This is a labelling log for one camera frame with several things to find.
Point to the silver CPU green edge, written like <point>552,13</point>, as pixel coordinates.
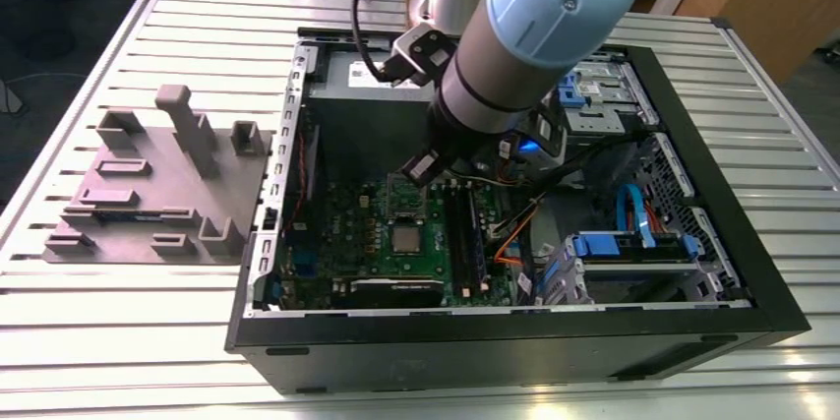
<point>408,239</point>

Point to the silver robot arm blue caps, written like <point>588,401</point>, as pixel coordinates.
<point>525,46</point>

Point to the CPU socket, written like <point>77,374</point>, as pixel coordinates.
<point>408,255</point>

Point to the black RAM slot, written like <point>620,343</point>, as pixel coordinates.
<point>453,233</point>

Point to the grey power supply unit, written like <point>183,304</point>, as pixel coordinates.
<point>355,130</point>

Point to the small blue drive latch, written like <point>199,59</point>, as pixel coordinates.
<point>573,99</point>

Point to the large blue drive latch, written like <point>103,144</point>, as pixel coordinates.
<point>568,81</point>

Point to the metal drive bay cage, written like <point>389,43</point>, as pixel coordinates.
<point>597,120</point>

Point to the green Dell motherboard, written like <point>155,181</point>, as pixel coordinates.
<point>348,203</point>

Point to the hard disk blue carrier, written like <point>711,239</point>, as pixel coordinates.
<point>600,245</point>

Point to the black graphics card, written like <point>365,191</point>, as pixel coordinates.
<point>393,292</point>

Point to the metal disk bay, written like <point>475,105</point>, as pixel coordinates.
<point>656,267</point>

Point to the black open PC case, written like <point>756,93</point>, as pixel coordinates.
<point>525,341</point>

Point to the grey parts rack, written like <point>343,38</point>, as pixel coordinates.
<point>164,184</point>

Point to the wooden cabinet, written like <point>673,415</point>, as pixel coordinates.
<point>775,7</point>

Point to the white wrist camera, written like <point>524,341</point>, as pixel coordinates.
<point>551,139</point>

